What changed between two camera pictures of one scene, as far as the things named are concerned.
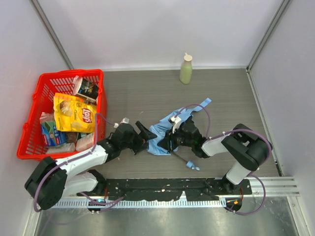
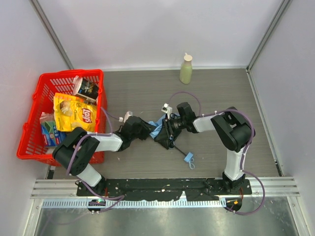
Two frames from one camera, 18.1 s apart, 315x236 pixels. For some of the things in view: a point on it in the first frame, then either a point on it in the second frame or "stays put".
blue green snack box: (51, 136) stays put
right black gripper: (171, 140) to (168, 130)
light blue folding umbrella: (158, 132) to (188, 157)
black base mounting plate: (161, 189) stays put
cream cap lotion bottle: (186, 69) stays put
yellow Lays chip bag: (73, 114) stays put
